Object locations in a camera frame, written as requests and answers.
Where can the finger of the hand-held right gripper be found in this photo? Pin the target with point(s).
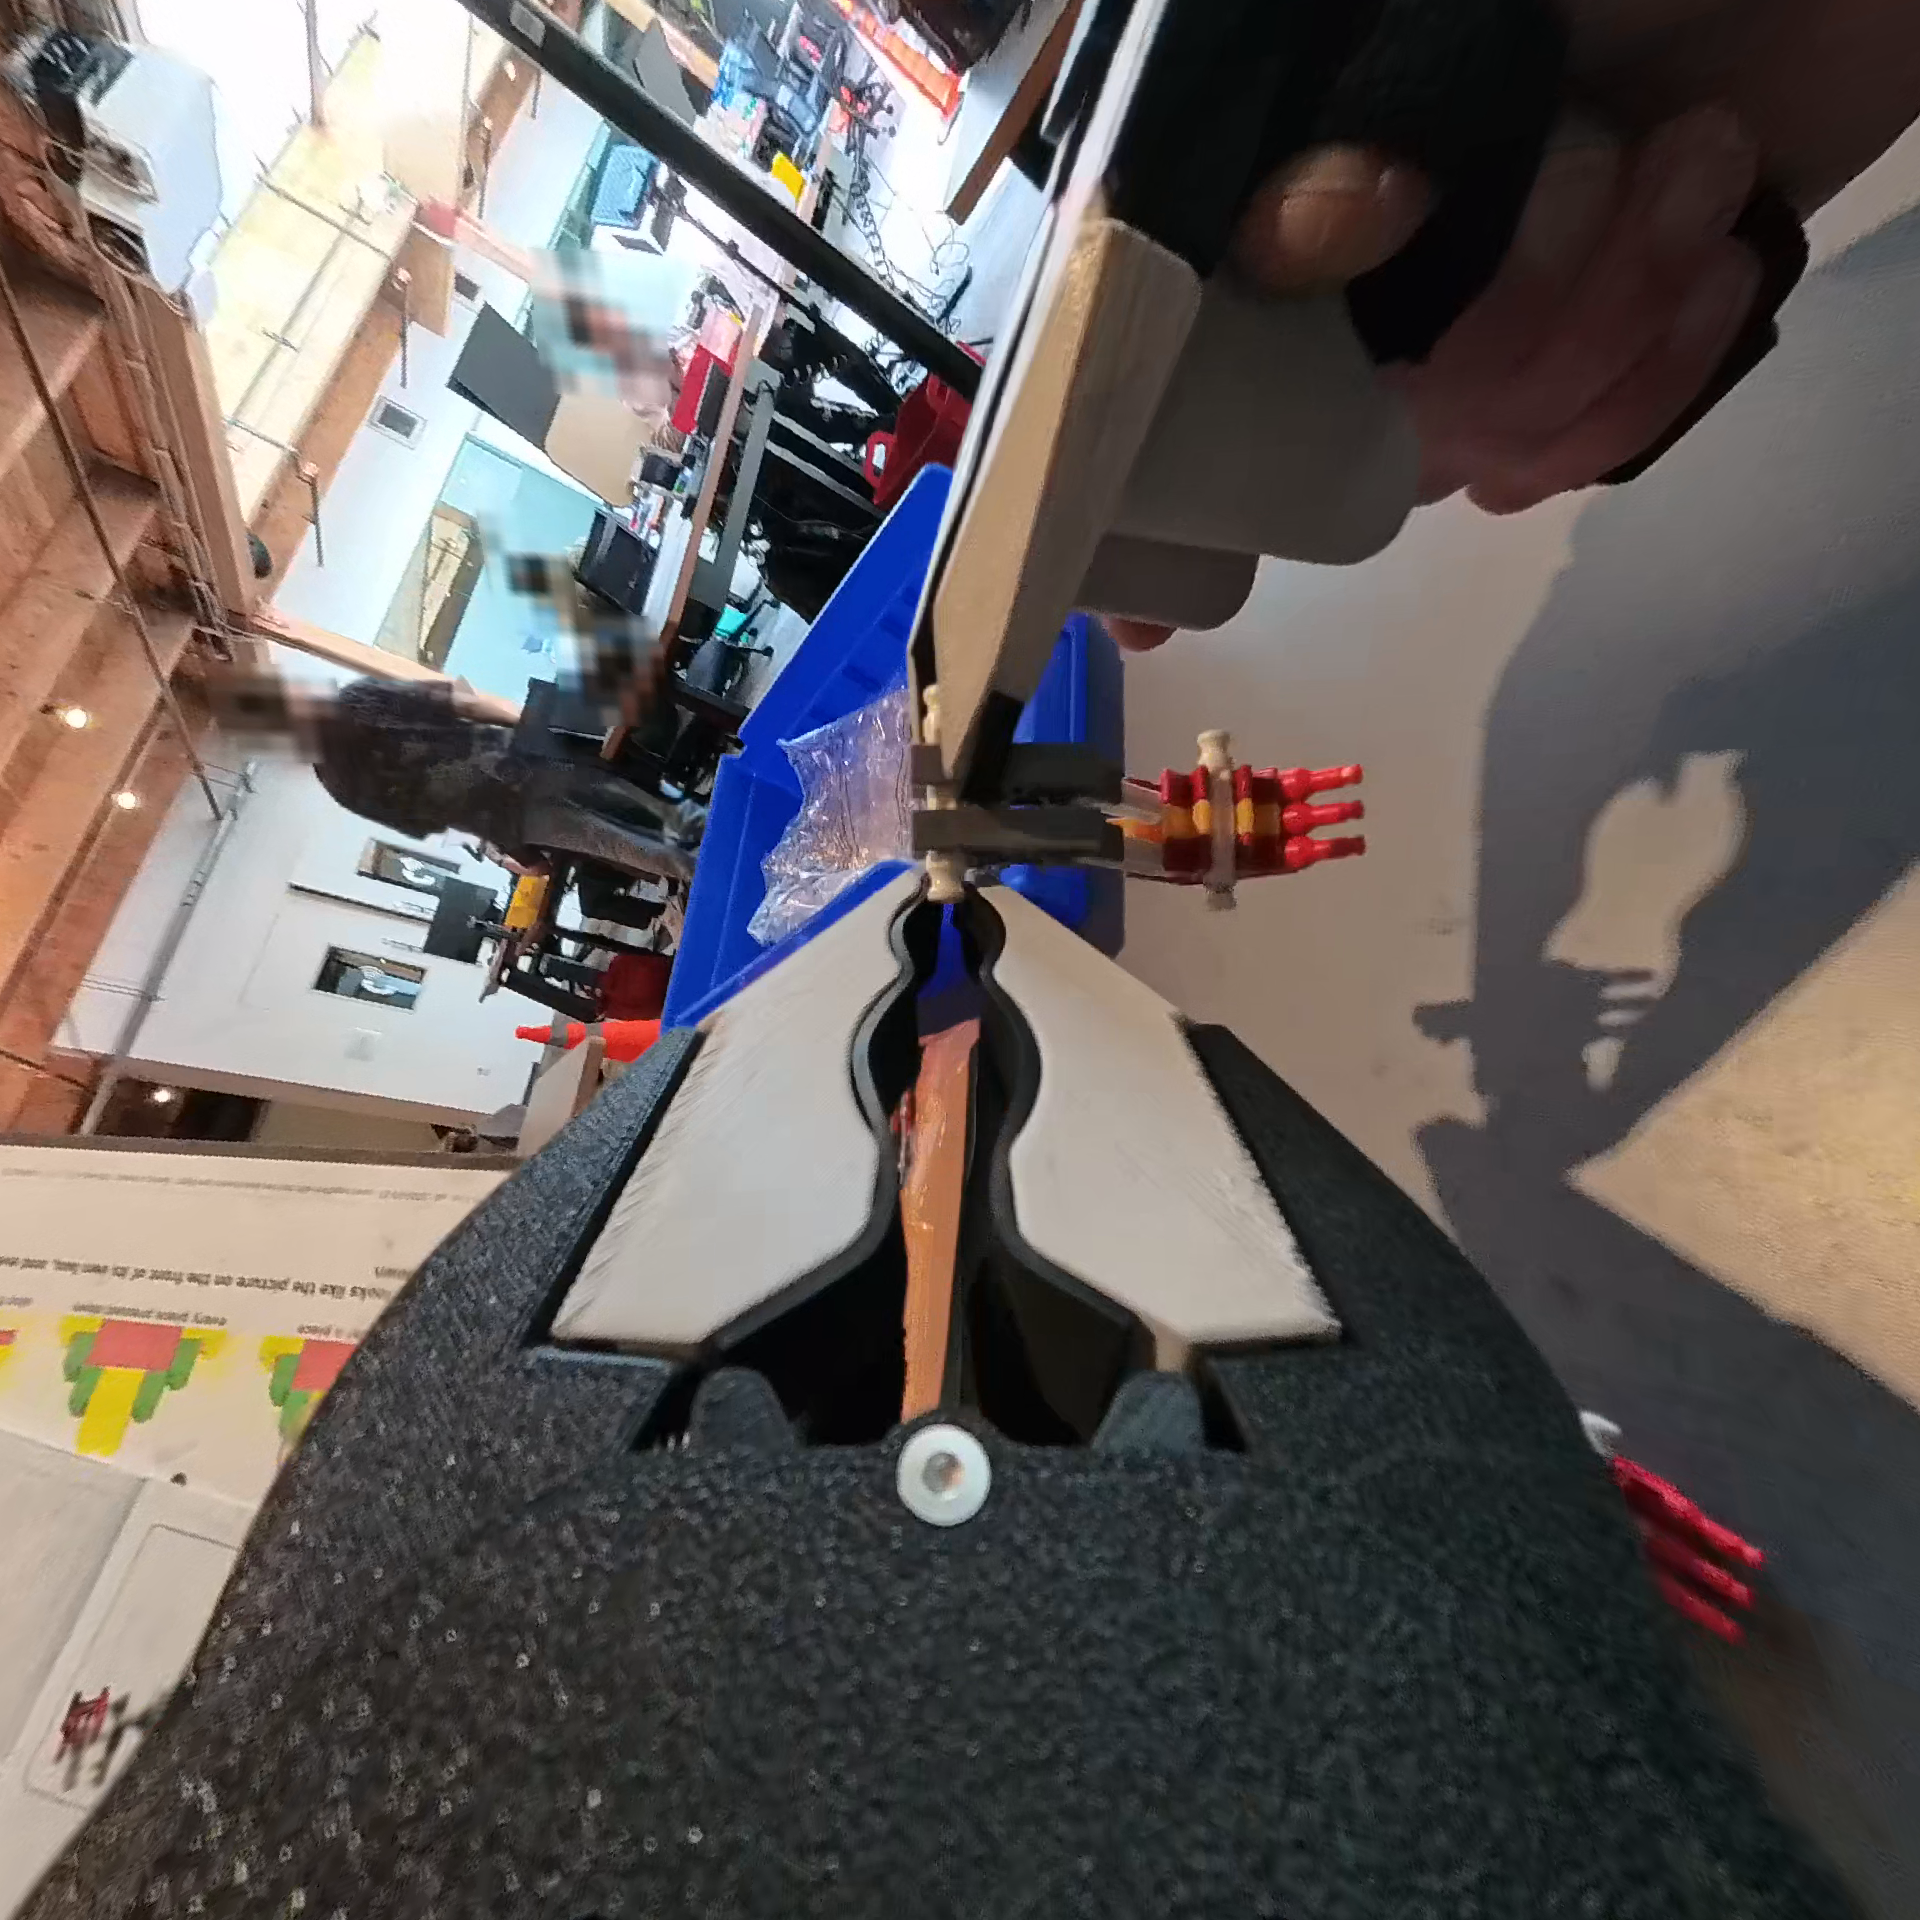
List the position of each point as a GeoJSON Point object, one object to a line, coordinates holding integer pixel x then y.
{"type": "Point", "coordinates": [1036, 524]}

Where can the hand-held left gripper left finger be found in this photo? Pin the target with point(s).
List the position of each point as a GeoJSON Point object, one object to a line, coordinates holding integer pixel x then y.
{"type": "Point", "coordinates": [735, 1184]}

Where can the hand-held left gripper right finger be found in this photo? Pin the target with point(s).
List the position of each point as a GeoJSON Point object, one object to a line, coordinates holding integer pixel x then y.
{"type": "Point", "coordinates": [1155, 1200]}

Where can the grey red yellow toy assembly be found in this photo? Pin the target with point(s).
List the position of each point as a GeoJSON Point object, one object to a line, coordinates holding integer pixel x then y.
{"type": "Point", "coordinates": [1051, 826]}
{"type": "Point", "coordinates": [1682, 1545]}

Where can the person's right hand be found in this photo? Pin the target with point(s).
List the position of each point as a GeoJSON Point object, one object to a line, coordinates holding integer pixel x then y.
{"type": "Point", "coordinates": [1622, 299]}

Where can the orange traffic cone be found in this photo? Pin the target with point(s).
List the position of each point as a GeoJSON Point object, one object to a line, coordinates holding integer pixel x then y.
{"type": "Point", "coordinates": [594, 1036]}

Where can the blue plastic bin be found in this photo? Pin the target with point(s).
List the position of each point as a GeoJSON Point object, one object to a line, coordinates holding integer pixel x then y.
{"type": "Point", "coordinates": [840, 646]}

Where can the clear plastic bag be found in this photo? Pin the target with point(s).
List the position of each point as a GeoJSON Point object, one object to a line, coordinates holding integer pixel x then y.
{"type": "Point", "coordinates": [834, 809]}

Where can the black metal pole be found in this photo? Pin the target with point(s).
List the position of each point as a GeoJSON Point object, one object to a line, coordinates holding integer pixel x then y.
{"type": "Point", "coordinates": [750, 195]}

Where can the printed instruction sheet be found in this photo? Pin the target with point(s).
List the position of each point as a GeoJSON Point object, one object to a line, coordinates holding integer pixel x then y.
{"type": "Point", "coordinates": [149, 1275]}

